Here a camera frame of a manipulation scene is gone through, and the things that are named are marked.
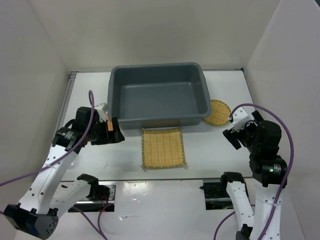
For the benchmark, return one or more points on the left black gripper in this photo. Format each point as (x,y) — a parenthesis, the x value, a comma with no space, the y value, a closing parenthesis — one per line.
(117,136)

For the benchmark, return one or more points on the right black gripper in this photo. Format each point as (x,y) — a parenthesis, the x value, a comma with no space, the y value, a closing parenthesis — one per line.
(232,136)

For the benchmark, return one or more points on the round yellow bamboo tray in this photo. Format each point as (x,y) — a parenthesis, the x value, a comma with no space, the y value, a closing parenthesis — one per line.
(220,113)

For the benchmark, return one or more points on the square bamboo mat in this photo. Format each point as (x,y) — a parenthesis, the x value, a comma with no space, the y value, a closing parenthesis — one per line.
(162,149)

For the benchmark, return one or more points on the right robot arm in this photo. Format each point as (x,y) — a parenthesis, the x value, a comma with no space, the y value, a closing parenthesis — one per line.
(261,138)

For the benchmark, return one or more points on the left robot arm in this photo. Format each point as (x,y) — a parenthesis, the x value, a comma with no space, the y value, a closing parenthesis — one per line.
(38,212)

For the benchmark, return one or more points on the grey plastic bin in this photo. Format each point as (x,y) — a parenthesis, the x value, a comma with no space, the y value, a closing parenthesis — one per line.
(158,95)

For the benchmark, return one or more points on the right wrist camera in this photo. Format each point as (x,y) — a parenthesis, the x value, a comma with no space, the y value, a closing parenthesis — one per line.
(239,119)

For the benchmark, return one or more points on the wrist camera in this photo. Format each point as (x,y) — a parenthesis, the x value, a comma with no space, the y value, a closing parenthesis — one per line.
(102,109)
(239,119)

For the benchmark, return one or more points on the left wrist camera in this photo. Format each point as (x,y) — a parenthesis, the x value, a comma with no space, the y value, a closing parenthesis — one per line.
(102,109)

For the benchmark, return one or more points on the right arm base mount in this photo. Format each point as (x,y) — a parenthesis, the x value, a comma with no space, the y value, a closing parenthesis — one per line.
(215,195)

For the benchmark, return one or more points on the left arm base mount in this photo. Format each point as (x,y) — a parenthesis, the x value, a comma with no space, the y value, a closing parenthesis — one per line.
(104,200)

